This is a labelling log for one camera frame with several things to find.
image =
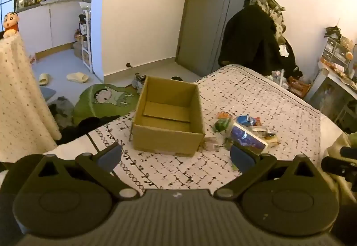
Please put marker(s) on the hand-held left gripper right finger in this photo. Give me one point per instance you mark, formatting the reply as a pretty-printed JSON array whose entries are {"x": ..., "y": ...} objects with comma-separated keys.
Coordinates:
[{"x": 242, "y": 161}]

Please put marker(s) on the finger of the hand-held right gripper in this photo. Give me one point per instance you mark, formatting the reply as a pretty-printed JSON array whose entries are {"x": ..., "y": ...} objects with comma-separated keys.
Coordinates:
[
  {"x": 336, "y": 167},
  {"x": 350, "y": 151}
]

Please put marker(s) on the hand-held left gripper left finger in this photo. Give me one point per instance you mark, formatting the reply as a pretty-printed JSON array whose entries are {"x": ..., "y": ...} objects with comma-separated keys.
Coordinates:
[{"x": 110, "y": 155}]

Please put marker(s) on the purple white snack box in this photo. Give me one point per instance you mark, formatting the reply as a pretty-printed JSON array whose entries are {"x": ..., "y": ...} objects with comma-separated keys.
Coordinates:
[{"x": 248, "y": 137}]

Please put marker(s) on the clear snack packet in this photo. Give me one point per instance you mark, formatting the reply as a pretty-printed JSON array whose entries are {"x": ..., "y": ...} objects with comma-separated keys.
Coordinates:
[{"x": 211, "y": 143}]

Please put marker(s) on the yellow snack packet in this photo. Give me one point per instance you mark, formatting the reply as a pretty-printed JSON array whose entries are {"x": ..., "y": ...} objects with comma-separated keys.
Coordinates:
[{"x": 272, "y": 139}]

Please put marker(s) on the green snack packet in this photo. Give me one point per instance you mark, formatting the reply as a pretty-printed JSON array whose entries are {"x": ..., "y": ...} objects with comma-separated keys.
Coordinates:
[{"x": 223, "y": 125}]

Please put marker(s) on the blue snack packet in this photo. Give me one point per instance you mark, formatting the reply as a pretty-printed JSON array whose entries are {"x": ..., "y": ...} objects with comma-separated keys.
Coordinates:
[{"x": 246, "y": 120}]

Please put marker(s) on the orange snack packet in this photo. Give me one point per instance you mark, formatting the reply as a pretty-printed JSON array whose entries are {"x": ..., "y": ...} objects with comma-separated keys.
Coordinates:
[{"x": 223, "y": 115}]

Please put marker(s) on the brown cardboard box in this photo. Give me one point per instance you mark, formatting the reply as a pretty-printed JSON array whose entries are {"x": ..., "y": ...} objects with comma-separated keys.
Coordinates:
[{"x": 167, "y": 140}]

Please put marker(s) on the pale yellow cloth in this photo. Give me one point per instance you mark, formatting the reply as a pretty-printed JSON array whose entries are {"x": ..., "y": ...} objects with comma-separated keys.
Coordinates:
[{"x": 339, "y": 145}]

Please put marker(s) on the green cartoon floor mat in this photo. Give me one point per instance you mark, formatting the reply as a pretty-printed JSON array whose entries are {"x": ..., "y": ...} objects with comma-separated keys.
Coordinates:
[{"x": 103, "y": 101}]

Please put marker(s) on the white desk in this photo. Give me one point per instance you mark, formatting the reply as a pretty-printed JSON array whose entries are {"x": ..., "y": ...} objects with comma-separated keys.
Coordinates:
[{"x": 332, "y": 95}]

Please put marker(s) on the dark clothes pile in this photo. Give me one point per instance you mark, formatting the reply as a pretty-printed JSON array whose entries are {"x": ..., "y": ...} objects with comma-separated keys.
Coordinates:
[{"x": 62, "y": 112}]

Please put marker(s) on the white black printed blanket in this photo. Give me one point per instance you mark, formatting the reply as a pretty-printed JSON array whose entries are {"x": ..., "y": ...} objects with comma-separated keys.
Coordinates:
[{"x": 251, "y": 95}]

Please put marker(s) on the grey shoes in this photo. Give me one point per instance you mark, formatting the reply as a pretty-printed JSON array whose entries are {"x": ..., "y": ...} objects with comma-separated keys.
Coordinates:
[{"x": 138, "y": 81}]

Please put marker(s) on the orange plastic basket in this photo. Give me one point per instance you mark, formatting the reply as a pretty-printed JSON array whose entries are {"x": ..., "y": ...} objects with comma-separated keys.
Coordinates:
[{"x": 299, "y": 87}]

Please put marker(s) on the pale yellow slipper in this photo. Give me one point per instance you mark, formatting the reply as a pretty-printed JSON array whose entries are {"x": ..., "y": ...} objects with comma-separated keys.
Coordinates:
[
  {"x": 77, "y": 77},
  {"x": 44, "y": 79}
]

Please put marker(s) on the cluster of small containers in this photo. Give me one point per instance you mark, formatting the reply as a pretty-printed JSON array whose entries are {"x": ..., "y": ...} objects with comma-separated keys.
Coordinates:
[{"x": 279, "y": 77}]

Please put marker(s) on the clear drawer organizer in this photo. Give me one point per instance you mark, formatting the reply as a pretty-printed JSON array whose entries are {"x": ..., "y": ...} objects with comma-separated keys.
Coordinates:
[{"x": 334, "y": 50}]

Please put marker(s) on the cream dotted cloth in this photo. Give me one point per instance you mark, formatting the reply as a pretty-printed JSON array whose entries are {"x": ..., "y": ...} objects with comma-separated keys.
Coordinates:
[{"x": 22, "y": 95}]

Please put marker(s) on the white shelf rack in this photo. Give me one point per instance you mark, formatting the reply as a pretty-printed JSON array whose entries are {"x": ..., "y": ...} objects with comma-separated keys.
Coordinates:
[{"x": 86, "y": 39}]

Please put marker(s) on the black coat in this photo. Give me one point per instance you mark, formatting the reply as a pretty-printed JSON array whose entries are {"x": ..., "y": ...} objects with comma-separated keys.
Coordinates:
[{"x": 248, "y": 39}]

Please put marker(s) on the grey door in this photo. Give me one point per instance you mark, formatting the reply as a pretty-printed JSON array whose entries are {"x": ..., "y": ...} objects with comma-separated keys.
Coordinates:
[{"x": 203, "y": 34}]

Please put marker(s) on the white kitchen cabinet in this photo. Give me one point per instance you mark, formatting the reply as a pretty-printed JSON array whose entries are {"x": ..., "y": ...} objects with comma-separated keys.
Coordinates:
[{"x": 55, "y": 25}]

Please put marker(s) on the patterned beige scarf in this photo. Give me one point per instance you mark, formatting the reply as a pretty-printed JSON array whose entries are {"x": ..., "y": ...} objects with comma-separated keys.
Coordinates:
[{"x": 274, "y": 11}]

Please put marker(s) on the cartoon boy doll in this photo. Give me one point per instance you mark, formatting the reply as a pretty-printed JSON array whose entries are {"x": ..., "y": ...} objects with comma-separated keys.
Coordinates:
[{"x": 11, "y": 24}]

